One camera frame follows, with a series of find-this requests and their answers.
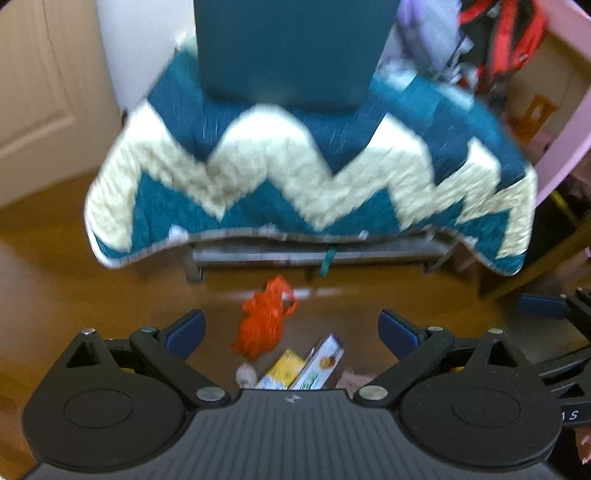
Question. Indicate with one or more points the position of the white printed carton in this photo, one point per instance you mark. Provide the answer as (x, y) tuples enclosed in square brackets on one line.
[(323, 362)]

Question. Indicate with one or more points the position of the white paper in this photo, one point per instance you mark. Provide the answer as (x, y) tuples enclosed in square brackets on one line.
[(246, 374)]

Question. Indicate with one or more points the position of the orange packet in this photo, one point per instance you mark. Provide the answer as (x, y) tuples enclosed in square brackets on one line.
[(535, 115)]

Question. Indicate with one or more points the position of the grey metal frame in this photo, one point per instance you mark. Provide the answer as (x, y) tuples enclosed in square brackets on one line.
[(277, 256)]

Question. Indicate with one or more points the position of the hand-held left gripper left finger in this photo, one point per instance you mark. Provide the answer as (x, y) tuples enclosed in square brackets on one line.
[(187, 330)]

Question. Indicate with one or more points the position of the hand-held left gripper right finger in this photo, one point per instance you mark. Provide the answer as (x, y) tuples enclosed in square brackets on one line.
[(397, 330)]

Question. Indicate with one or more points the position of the teal and cream zigzag blanket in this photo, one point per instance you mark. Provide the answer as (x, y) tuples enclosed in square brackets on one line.
[(295, 152)]

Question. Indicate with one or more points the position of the beige wooden door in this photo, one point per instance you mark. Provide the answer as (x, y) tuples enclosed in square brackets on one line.
[(37, 92)]

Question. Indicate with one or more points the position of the pinkish wrapper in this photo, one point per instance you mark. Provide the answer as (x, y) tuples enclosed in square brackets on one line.
[(353, 377)]

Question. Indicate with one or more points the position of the red and black backpack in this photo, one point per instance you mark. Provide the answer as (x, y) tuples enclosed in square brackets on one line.
[(508, 37)]

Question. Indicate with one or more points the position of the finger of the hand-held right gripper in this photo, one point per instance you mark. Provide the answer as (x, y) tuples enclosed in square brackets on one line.
[(542, 307)]

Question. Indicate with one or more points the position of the purple cloth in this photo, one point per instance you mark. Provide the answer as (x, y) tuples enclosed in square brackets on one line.
[(425, 32)]

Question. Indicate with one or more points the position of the pink cabinet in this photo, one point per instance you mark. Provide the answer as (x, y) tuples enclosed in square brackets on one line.
[(568, 138)]

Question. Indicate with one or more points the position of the dark teal box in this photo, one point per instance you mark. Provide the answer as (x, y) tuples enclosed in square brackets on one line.
[(295, 46)]

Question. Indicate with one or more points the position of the wooden furniture frame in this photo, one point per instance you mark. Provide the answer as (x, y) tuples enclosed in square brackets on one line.
[(554, 249)]

